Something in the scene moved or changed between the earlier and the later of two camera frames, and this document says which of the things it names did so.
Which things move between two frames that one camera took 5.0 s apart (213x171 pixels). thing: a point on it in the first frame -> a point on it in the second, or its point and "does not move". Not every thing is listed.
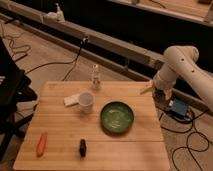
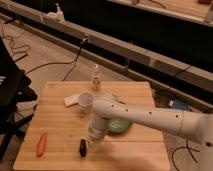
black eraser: (83, 147) does not move
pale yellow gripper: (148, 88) -> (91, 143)
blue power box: (179, 107) does not move
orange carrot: (40, 150) does not move
